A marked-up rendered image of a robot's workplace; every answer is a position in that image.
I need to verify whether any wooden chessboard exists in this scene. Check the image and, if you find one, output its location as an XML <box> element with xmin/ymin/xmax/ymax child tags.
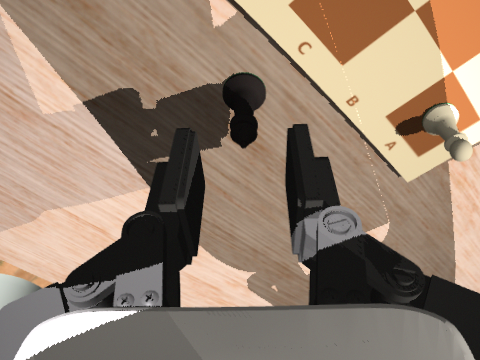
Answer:
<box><xmin>235</xmin><ymin>0</ymin><xmax>480</xmax><ymax>182</ymax></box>

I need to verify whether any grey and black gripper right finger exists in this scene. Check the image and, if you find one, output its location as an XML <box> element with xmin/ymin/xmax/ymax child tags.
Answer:
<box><xmin>285</xmin><ymin>124</ymin><xmax>480</xmax><ymax>360</ymax></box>

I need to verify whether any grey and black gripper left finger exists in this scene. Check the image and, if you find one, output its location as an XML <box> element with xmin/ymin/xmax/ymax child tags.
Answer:
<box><xmin>0</xmin><ymin>128</ymin><xmax>205</xmax><ymax>360</ymax></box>

